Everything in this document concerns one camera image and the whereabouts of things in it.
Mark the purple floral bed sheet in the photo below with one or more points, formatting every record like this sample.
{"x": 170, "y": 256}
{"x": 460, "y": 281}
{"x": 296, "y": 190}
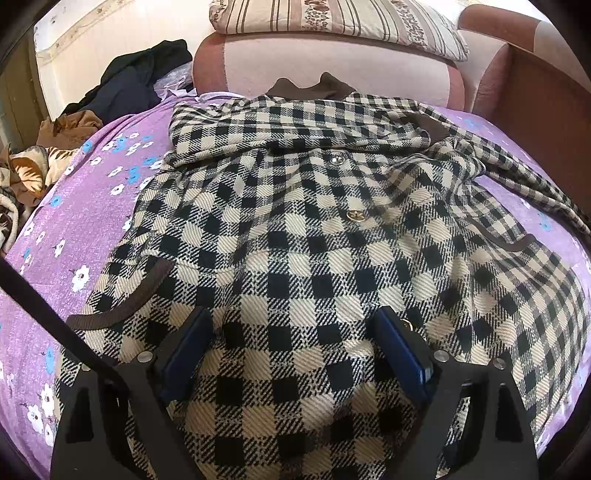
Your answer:
{"x": 69, "y": 240}

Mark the striped floral pillow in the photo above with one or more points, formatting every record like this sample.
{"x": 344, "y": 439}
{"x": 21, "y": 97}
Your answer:
{"x": 341, "y": 23}

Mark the brown wooden bed frame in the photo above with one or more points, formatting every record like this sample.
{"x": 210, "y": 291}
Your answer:
{"x": 545, "y": 92}

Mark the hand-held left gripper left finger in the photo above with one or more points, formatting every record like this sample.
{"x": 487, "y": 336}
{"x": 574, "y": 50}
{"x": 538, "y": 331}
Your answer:
{"x": 183, "y": 357}

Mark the dark clothes pile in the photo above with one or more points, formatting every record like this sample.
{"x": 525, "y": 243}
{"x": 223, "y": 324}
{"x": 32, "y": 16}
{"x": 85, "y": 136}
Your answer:
{"x": 131, "y": 78}

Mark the black and cream checked coat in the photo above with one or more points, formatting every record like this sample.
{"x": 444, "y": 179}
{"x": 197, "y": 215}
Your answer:
{"x": 295, "y": 240}

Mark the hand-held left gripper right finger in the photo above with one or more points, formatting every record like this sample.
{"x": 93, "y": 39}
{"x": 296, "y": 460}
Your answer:
{"x": 404, "y": 353}

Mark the brown satin cloth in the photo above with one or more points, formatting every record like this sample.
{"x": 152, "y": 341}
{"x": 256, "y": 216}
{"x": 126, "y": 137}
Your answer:
{"x": 46, "y": 152}

